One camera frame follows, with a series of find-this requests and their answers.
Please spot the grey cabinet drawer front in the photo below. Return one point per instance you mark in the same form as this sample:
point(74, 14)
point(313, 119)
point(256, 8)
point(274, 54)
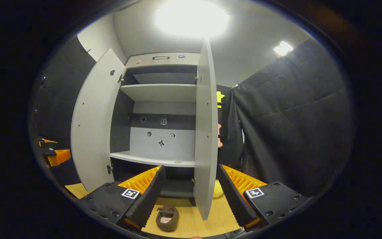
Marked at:
point(177, 60)

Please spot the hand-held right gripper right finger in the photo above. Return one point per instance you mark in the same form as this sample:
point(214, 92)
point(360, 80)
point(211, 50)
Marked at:
point(234, 196)

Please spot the black backdrop cloth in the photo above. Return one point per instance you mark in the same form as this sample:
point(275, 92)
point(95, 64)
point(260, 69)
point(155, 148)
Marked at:
point(293, 116)

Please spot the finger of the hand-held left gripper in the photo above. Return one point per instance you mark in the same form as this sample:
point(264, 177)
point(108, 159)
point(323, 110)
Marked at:
point(49, 142)
point(60, 156)

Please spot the yellow soft object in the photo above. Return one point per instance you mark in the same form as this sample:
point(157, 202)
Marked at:
point(218, 194)

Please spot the brown fuzzy shoe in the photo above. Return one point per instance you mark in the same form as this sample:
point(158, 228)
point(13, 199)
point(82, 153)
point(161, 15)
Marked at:
point(167, 215)

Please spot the large ceiling light panel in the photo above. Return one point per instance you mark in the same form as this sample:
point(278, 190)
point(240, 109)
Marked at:
point(192, 18)

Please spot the grey cabinet door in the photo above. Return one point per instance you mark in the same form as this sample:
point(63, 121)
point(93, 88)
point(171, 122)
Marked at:
point(95, 126)
point(206, 132)

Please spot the grey shoe cabinet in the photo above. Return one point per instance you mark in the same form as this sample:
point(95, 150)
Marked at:
point(161, 142)

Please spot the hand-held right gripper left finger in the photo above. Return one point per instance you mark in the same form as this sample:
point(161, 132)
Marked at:
point(151, 196)

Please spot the small ceiling light panel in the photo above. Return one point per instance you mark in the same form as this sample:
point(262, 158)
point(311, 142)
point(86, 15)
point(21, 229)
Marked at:
point(283, 48)

